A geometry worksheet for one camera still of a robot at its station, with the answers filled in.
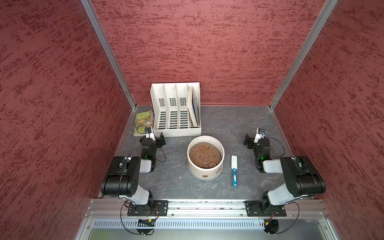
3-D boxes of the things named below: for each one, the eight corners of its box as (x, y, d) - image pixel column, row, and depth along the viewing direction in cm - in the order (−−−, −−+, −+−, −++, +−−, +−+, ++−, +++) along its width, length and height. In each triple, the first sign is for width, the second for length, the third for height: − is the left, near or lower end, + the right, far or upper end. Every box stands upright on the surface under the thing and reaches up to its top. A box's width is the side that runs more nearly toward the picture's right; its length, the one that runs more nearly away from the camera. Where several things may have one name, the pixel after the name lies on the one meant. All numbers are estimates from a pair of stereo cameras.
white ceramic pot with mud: (187, 180, 85) (186, 170, 72) (189, 149, 97) (188, 135, 84) (221, 180, 85) (226, 170, 72) (218, 149, 97) (222, 136, 84)
